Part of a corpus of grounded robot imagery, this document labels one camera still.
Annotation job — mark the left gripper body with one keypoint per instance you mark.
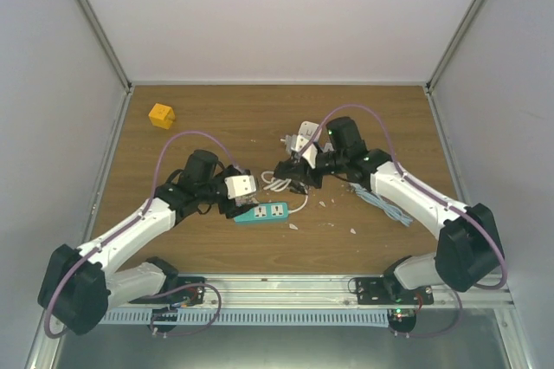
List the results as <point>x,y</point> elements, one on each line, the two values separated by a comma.
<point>230,209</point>

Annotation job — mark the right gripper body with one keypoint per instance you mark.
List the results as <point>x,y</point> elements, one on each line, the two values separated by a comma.
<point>310,176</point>

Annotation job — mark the teal power strip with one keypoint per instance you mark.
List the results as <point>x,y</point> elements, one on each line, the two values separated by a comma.
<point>264,213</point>

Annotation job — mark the yellow cube socket adapter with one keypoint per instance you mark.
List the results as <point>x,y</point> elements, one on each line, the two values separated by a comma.
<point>162,116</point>

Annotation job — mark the white cube adapter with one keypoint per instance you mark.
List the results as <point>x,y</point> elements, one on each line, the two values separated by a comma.
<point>309,130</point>

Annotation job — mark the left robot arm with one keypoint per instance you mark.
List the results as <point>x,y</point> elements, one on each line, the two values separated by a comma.
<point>82,284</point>

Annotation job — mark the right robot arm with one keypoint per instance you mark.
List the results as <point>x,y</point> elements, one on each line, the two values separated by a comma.
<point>468,246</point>

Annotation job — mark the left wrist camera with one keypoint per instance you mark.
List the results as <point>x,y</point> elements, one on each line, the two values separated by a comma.
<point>240,186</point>

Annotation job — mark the aluminium rail frame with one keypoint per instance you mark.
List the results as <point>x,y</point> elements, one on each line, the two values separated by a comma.
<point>311,294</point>

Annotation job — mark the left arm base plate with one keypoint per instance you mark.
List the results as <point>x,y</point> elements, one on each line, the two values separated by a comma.
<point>185,296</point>

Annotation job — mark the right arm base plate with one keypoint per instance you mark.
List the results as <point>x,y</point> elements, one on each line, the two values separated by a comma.
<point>385,291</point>

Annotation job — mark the slotted cable duct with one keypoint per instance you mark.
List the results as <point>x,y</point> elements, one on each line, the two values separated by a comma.
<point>225,316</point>

